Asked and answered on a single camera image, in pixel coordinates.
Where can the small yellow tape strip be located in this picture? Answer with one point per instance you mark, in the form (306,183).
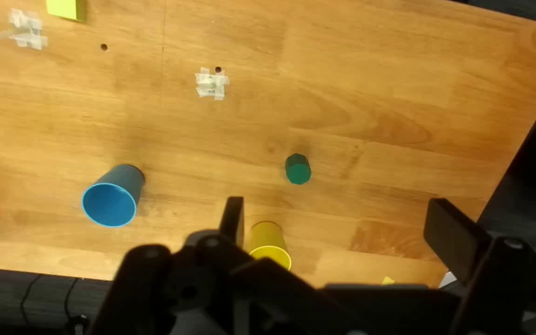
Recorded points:
(388,280)

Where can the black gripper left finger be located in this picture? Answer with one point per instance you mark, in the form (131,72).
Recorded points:
(231,217)

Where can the clear crumpled tape piece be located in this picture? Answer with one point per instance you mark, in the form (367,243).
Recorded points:
(213,85)
(25,29)

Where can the yellow plastic cup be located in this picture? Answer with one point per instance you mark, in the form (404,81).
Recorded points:
(269,239)

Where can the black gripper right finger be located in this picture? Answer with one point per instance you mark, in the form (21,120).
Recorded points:
(455,236)

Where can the green cylinder block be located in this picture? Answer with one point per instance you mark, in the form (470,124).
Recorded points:
(298,169)

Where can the yellow cube block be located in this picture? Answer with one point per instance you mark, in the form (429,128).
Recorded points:
(66,9)

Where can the blue plastic cup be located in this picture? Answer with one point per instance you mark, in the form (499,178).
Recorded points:
(110,202)

